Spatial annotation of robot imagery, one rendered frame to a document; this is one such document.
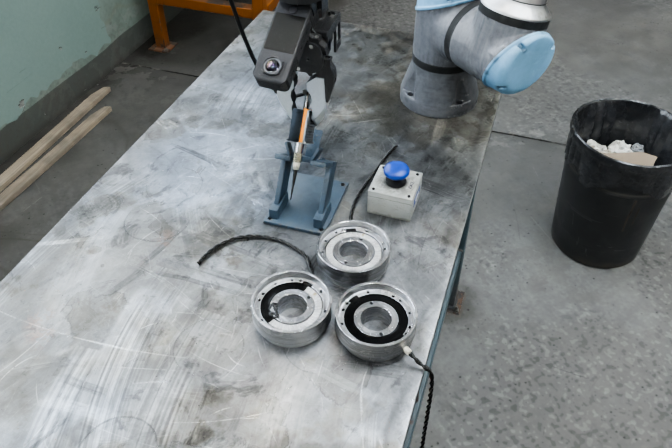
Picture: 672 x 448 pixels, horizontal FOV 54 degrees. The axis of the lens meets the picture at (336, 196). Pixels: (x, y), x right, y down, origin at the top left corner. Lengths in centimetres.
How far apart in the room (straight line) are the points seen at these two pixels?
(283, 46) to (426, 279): 38
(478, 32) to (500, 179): 137
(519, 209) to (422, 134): 115
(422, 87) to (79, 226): 64
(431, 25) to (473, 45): 10
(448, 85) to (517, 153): 136
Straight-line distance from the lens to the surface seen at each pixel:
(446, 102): 125
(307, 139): 95
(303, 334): 84
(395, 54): 147
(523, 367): 189
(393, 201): 101
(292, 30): 85
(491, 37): 110
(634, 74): 326
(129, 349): 91
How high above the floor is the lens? 150
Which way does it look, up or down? 41 degrees down
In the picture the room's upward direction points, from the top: straight up
